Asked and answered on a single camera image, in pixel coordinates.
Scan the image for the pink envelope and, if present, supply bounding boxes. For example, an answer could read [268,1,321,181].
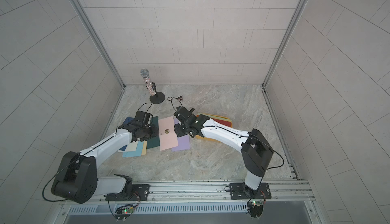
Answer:
[158,116,178,151]

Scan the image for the right green circuit board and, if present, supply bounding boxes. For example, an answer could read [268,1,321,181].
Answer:
[246,201,264,219]

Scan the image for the rhinestone microphone on black stand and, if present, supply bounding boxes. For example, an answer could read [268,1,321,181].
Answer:
[140,69,165,104]

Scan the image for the metal base rail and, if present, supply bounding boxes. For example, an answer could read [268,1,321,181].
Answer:
[62,179,315,215]

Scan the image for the yellow plastic storage box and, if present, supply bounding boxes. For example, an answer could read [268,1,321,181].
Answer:
[194,113,234,143]

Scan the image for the black right camera cable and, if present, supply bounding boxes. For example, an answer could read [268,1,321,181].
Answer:
[170,96,183,112]

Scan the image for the red envelope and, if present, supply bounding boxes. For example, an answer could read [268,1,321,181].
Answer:
[209,116,233,127]

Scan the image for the lavender purple envelope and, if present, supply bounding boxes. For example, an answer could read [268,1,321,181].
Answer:
[171,135,190,152]

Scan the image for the black camera cable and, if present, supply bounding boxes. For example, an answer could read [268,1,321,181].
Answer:
[136,102,153,113]
[170,96,183,112]

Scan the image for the cream white envelope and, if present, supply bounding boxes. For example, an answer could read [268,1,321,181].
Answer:
[125,142,138,152]

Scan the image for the black left camera cable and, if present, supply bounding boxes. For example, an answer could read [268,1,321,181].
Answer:
[136,102,153,113]

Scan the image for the green circuit board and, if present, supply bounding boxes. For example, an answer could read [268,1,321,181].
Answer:
[246,201,264,219]
[114,204,137,222]

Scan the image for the left green circuit board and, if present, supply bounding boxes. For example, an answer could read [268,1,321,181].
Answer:
[114,204,137,222]

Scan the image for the dark green envelope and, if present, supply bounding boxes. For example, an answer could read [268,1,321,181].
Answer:
[146,116,160,149]

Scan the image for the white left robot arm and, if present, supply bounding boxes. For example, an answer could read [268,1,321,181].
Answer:
[51,111,158,204]

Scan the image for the yellow envelope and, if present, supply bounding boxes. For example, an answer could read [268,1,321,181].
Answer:
[197,113,227,118]

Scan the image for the light blue envelope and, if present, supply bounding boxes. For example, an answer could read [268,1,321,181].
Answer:
[122,141,143,158]

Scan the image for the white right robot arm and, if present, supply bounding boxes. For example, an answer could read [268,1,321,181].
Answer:
[174,106,275,191]

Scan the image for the beige tan envelope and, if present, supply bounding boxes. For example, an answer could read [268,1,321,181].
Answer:
[141,141,147,155]

